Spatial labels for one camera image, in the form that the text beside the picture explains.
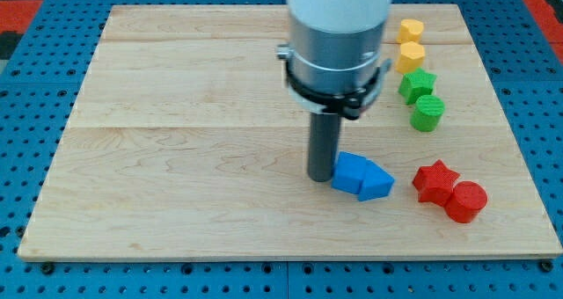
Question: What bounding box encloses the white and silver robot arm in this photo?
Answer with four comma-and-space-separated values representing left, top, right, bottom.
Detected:
277, 0, 392, 120

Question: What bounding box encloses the wooden board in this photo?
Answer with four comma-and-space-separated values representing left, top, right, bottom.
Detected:
18, 4, 562, 262

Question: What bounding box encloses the green cylinder block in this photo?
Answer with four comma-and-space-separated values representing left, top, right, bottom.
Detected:
410, 95, 445, 132

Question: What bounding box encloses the blue cube block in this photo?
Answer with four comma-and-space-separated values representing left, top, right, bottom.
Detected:
332, 151, 367, 194

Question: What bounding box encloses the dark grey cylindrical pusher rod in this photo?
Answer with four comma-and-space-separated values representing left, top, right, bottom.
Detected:
307, 113, 340, 182

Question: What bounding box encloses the red star block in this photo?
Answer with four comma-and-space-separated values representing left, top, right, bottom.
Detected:
412, 159, 460, 207

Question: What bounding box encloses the yellow heart block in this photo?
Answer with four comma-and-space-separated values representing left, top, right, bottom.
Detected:
396, 18, 425, 44

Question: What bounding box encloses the green star block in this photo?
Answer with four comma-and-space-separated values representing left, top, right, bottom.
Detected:
398, 68, 437, 105

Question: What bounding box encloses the red cylinder block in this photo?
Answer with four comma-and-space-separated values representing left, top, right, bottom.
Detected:
444, 181, 488, 223

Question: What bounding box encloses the blue triangular block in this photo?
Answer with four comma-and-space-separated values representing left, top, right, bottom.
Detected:
358, 160, 395, 201

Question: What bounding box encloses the yellow hexagon block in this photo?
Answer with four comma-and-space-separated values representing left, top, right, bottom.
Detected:
395, 41, 426, 74

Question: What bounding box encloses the black clamp ring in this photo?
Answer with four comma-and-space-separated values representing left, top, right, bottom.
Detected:
283, 59, 382, 120

